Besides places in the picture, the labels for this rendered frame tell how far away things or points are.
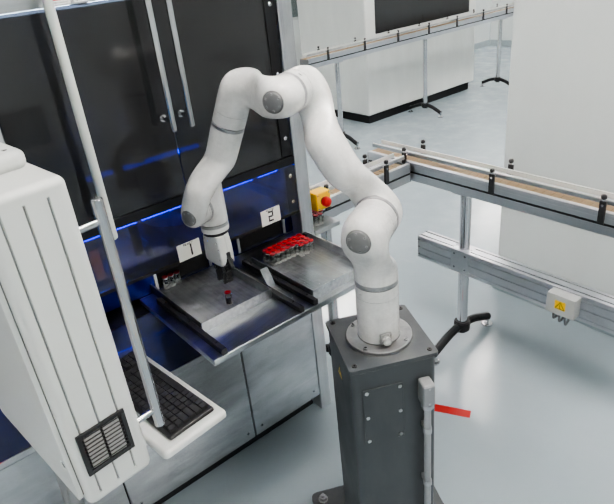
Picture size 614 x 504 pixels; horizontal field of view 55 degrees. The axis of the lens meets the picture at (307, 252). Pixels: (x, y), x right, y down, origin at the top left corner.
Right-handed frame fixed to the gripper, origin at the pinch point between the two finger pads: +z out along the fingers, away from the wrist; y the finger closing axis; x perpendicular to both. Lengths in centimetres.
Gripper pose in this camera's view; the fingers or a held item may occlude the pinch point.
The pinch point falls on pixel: (224, 274)
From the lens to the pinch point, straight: 186.0
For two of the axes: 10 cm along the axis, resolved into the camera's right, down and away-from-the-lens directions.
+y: 6.4, 2.9, -7.1
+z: 1.0, 8.8, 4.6
